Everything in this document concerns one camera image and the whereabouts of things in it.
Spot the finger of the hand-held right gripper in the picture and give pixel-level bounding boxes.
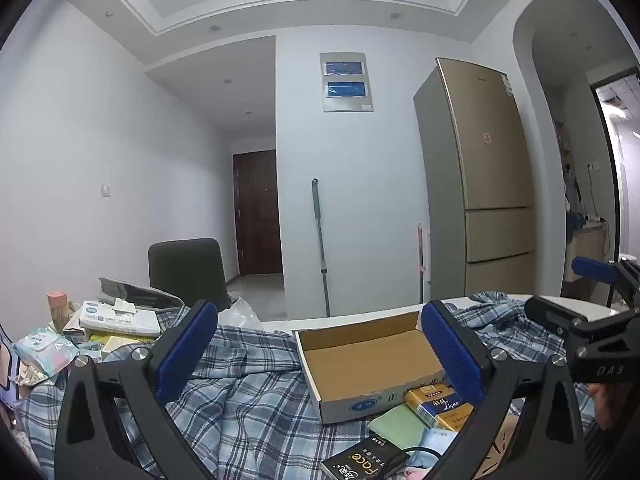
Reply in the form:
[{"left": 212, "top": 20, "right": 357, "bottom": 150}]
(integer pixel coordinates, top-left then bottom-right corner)
[
  {"left": 524, "top": 296, "right": 640, "bottom": 356},
  {"left": 571, "top": 255, "right": 640, "bottom": 306}
]

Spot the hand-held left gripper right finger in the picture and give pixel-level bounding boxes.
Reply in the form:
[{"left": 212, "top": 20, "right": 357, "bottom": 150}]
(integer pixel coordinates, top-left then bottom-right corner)
[{"left": 421, "top": 299, "right": 587, "bottom": 480}]

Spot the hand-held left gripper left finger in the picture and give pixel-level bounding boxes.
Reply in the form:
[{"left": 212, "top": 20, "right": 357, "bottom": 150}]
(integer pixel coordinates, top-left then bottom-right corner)
[{"left": 54, "top": 299, "right": 219, "bottom": 480}]

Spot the yellow cigarette pack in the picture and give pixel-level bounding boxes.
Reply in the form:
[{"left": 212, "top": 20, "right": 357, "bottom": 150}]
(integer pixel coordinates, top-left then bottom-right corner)
[{"left": 404, "top": 382, "right": 475, "bottom": 433}]

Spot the light blue tissue packet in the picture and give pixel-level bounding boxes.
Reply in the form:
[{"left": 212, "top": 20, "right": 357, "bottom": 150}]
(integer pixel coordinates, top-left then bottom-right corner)
[{"left": 415, "top": 427, "right": 458, "bottom": 466}]

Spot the cardboard box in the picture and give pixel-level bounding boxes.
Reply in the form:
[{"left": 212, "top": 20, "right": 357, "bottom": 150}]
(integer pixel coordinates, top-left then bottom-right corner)
[{"left": 292, "top": 310, "right": 448, "bottom": 425}]

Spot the black tissue packet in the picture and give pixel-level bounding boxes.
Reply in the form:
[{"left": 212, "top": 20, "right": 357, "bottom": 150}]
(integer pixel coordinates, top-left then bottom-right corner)
[{"left": 320, "top": 434, "right": 408, "bottom": 480}]

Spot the person's right hand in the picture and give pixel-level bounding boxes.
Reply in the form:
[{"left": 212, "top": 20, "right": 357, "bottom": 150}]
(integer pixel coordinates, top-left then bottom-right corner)
[{"left": 586, "top": 382, "right": 633, "bottom": 431}]

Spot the beige vanity cabinet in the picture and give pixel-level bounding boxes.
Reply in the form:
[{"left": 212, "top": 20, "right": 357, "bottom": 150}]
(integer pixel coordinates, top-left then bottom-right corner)
[{"left": 567, "top": 222, "right": 610, "bottom": 286}]

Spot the yellow flat box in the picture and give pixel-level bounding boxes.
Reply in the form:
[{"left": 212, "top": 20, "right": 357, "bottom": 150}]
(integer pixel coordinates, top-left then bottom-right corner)
[{"left": 95, "top": 335, "right": 156, "bottom": 361}]

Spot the clear plastic bag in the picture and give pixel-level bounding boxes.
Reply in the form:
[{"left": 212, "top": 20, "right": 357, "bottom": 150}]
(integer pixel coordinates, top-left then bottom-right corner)
[{"left": 220, "top": 296, "right": 263, "bottom": 331}]

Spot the white tissue pack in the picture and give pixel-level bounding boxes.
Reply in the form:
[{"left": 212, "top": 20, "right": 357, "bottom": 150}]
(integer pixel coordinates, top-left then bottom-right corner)
[{"left": 79, "top": 299, "right": 162, "bottom": 338}]

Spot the grey folded pouch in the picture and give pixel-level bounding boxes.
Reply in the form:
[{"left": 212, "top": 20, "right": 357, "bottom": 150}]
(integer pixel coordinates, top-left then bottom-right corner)
[{"left": 98, "top": 276, "right": 186, "bottom": 311}]

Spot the dark grey chair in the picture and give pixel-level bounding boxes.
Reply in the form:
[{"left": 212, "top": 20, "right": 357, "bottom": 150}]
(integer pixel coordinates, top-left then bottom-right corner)
[{"left": 148, "top": 238, "right": 231, "bottom": 313}]

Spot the blue plaid shirt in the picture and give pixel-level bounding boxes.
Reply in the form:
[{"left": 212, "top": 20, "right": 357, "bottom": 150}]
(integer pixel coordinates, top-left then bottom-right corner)
[{"left": 10, "top": 290, "right": 640, "bottom": 480}]

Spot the green flat pouch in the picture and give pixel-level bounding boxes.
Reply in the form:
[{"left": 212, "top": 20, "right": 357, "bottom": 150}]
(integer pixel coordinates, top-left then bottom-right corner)
[{"left": 367, "top": 404, "right": 431, "bottom": 453}]

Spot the gold refrigerator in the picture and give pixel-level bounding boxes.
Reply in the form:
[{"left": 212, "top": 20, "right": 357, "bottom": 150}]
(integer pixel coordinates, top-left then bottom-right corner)
[{"left": 413, "top": 57, "right": 537, "bottom": 306}]

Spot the pink lidded jar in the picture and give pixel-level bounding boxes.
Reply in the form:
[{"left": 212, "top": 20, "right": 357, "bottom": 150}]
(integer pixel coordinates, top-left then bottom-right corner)
[{"left": 47, "top": 290, "right": 69, "bottom": 335}]

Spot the teal wet wipes pack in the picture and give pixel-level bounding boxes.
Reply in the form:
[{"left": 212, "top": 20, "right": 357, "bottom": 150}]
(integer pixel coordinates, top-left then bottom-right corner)
[{"left": 12, "top": 327, "right": 81, "bottom": 378}]

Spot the dark wooden door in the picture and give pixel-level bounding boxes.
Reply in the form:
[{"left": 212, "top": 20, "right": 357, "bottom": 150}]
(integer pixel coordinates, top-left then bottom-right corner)
[{"left": 232, "top": 150, "right": 284, "bottom": 277}]

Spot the pink mop handle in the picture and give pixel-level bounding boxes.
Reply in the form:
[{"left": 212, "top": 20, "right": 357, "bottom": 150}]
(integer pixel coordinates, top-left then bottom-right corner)
[{"left": 416, "top": 224, "right": 426, "bottom": 303}]

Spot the grey mop handle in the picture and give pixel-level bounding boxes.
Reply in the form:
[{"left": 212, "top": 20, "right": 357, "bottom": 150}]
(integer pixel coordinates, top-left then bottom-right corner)
[{"left": 311, "top": 178, "right": 332, "bottom": 318}]

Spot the grey wall electrical panel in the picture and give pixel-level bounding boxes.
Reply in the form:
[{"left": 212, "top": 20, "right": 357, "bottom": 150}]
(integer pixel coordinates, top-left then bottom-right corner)
[{"left": 319, "top": 51, "right": 376, "bottom": 113}]

